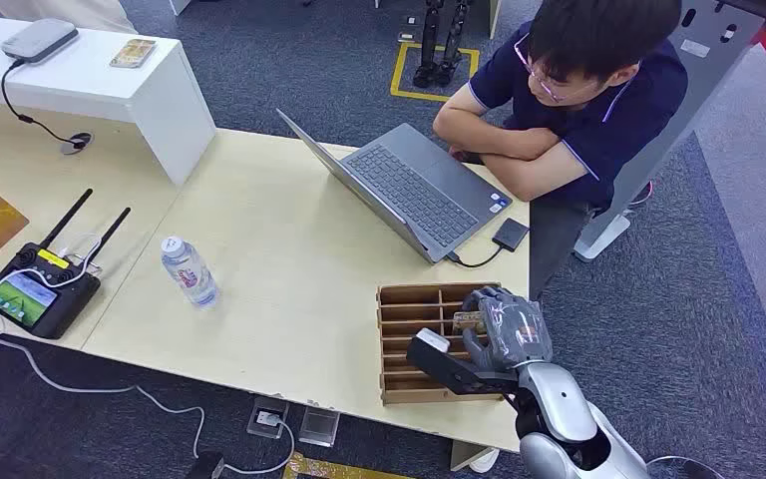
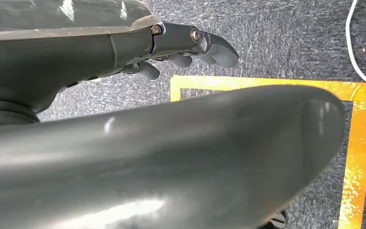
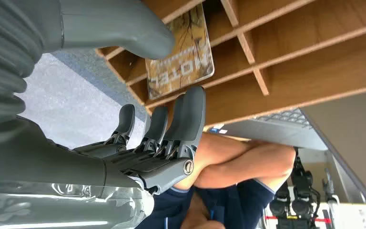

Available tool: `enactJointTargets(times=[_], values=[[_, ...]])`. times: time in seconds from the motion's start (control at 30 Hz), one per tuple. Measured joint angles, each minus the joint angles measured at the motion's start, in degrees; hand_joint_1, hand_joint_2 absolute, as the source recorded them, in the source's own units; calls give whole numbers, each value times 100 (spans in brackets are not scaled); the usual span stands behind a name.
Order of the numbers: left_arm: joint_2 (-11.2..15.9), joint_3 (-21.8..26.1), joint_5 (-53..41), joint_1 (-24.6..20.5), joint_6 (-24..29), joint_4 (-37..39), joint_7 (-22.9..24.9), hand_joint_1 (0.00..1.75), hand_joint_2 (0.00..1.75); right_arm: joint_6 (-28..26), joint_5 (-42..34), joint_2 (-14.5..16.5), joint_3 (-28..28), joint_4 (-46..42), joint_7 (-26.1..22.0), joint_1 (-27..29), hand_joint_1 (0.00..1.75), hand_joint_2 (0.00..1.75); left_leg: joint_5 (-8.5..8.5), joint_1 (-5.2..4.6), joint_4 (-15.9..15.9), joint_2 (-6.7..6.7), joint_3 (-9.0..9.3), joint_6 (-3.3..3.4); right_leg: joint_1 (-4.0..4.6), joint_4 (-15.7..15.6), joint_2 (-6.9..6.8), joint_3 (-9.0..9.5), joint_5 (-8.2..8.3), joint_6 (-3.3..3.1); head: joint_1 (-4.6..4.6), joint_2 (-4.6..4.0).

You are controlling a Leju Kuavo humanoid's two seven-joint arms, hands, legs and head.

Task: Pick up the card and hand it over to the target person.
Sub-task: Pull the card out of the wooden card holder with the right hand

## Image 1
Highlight black power adapter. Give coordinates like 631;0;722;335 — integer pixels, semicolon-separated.
185;451;225;479

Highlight yellow floor tape square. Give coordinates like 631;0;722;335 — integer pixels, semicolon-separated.
390;42;481;104

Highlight clear plastic water bottle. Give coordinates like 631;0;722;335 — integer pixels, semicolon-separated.
160;236;219;310

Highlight white cable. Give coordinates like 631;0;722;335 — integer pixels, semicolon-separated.
0;233;296;477

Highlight floor power socket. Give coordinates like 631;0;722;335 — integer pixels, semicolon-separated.
246;395;290;440

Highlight small patterned card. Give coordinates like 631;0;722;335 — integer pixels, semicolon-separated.
452;311;487;334

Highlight black humanoid robot legs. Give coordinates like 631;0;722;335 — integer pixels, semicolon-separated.
412;0;474;89

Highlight desk cable grommet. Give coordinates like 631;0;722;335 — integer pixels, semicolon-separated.
60;131;95;156

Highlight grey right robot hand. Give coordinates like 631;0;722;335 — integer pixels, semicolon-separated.
461;285;555;373

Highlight black power cable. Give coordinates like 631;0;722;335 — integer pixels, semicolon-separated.
0;58;88;150

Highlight small black adapter box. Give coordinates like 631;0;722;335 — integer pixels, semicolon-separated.
492;218;531;253

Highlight floor socket cover plate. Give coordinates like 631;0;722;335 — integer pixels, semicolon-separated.
298;406;341;449

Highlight black remote controller with antennas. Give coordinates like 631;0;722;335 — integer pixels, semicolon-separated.
0;188;132;340

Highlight person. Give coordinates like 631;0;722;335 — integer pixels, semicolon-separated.
433;0;689;302

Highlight grey flat device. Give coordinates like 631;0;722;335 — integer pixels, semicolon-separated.
0;17;80;66

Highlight grey open laptop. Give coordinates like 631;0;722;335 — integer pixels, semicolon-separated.
275;108;514;265

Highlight white desk shelf riser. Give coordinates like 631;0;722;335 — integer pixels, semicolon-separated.
0;13;217;188

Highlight grey metal stand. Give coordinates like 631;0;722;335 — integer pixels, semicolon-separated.
573;0;766;263

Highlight wooden slotted card organizer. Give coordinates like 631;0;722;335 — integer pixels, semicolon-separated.
376;282;507;406

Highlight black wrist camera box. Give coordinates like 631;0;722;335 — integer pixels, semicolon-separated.
406;328;520;398

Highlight black adapter cable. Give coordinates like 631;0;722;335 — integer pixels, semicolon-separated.
447;245;505;269

